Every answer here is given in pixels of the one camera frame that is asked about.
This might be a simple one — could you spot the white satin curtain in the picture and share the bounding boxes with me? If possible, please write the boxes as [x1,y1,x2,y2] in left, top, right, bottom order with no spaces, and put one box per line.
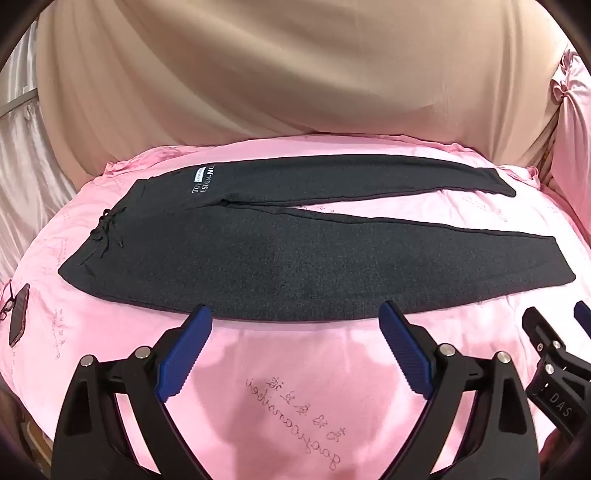
[0,34,79,282]

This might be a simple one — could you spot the red framed glasses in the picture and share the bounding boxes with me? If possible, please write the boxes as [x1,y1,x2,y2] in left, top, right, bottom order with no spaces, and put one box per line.
[0,281,19,321]

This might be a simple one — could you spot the pink bed sheet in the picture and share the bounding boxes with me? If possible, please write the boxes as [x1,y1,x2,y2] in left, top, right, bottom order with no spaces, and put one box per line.
[0,133,591,480]

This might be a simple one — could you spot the beige cloth backdrop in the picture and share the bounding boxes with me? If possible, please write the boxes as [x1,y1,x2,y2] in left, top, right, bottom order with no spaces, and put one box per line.
[36,0,578,190]

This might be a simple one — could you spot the pink ruffled pillow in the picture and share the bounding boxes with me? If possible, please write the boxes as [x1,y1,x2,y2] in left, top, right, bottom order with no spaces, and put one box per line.
[536,48,591,222]

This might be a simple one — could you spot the dark grey pants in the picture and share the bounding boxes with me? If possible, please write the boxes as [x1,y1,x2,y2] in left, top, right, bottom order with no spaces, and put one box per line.
[58,154,577,324]

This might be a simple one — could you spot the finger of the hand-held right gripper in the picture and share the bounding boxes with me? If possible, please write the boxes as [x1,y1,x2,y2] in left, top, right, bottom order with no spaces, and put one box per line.
[522,308,568,370]
[573,301,591,340]

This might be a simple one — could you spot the dark red phone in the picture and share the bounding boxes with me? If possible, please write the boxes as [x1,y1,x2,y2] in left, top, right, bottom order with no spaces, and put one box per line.
[8,285,31,347]

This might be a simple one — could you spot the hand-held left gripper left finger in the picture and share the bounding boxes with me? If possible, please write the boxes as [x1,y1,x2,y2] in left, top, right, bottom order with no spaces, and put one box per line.
[52,306,218,480]

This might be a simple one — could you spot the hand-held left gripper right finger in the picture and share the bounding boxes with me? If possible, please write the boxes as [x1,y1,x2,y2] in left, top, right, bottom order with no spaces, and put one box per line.
[378,300,541,480]

